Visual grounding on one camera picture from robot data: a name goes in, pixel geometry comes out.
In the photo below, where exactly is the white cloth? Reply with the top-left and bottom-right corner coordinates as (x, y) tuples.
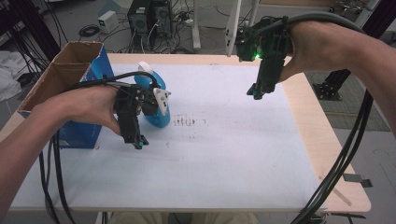
(0, 50), (31, 103)

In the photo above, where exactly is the grey floor mat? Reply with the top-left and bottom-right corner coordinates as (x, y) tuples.
(304, 70), (391, 133)

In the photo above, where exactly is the grey right gripper cable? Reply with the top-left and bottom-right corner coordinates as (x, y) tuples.
(261, 10), (375, 224)

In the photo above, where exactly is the white stand leg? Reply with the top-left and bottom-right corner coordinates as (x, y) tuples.
(224, 0), (243, 58)
(191, 0), (203, 51)

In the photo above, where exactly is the small white box device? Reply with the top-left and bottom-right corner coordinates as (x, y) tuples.
(97, 10), (120, 35)

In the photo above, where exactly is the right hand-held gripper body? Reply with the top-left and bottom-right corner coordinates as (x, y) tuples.
(234, 15), (292, 94)

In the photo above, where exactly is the coiled black cable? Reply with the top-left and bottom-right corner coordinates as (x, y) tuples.
(78, 23), (102, 38)

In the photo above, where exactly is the person's right hand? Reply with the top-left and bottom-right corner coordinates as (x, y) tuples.
(277, 20), (360, 84)

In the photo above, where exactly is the person's left hand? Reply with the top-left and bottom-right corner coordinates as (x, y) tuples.
(32, 85), (123, 136)

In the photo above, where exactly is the blue cardboard box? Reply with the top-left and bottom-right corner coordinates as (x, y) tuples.
(17, 40), (115, 150)

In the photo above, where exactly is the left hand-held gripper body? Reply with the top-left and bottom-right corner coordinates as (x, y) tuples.
(113, 83), (172, 145)

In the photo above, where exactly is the grey tape strip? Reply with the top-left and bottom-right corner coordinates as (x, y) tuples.
(342, 173), (374, 189)

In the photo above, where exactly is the white table mat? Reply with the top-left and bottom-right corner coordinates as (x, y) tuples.
(9, 63), (327, 213)

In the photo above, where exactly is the black metal frame stand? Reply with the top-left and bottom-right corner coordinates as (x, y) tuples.
(312, 68), (353, 102)

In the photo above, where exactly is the wooden table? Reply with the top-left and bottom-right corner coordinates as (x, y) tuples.
(0, 52), (373, 215)

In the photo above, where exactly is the black computer tower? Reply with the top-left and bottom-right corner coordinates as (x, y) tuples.
(127, 0), (174, 52)

